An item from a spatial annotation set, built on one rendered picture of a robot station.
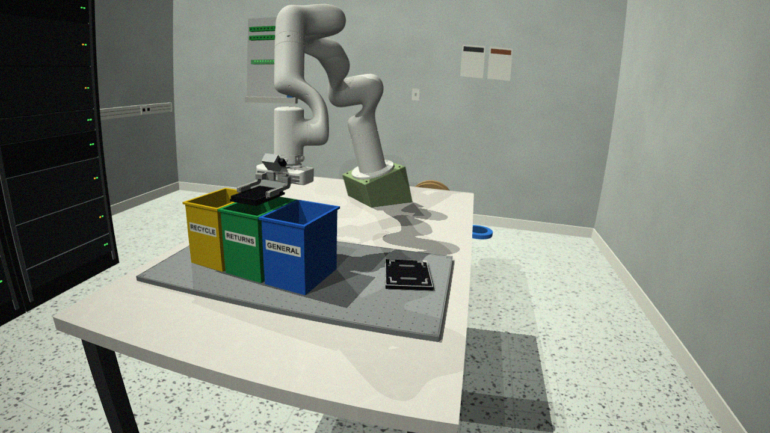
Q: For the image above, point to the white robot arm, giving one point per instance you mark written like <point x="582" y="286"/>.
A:
<point x="297" y="25"/>

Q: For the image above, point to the yellow recycle bin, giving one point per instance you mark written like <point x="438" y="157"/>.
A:
<point x="204" y="228"/>

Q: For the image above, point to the green returns bin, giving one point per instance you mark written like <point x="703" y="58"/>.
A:
<point x="242" y="237"/>

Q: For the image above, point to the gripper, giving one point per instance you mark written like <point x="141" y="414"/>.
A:
<point x="296" y="174"/>

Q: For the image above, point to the blue open-top bin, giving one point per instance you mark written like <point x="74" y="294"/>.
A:
<point x="299" y="245"/>

